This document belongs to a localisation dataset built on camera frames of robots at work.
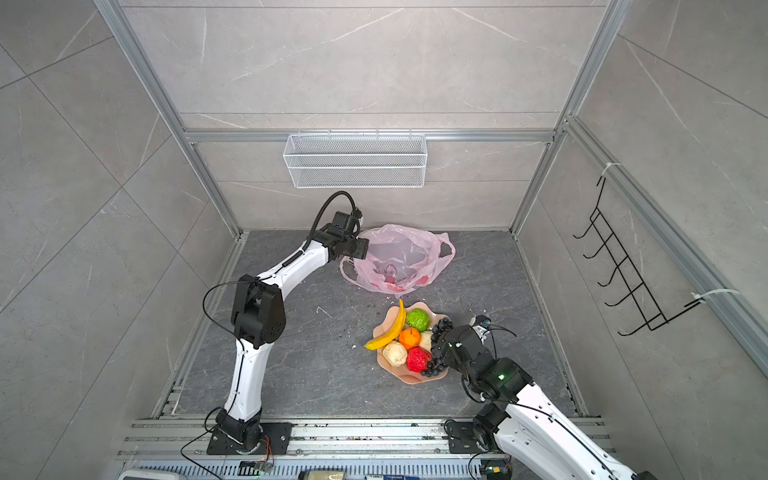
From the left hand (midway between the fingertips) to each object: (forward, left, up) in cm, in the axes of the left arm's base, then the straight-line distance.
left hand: (360, 239), depth 100 cm
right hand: (-37, -25, -3) cm, 45 cm away
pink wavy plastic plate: (-26, -8, -8) cm, 28 cm away
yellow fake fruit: (-34, -7, -6) cm, 35 cm away
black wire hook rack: (-36, -62, +21) cm, 75 cm away
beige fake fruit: (-38, -10, -6) cm, 39 cm away
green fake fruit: (-28, -17, -6) cm, 33 cm away
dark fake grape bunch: (-41, -21, -7) cm, 47 cm away
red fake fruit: (-39, -16, -6) cm, 43 cm away
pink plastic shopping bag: (-1, -13, -10) cm, 17 cm away
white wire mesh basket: (+22, +1, +16) cm, 27 cm away
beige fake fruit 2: (-34, -19, -6) cm, 39 cm away
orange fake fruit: (-34, -14, -5) cm, 37 cm away
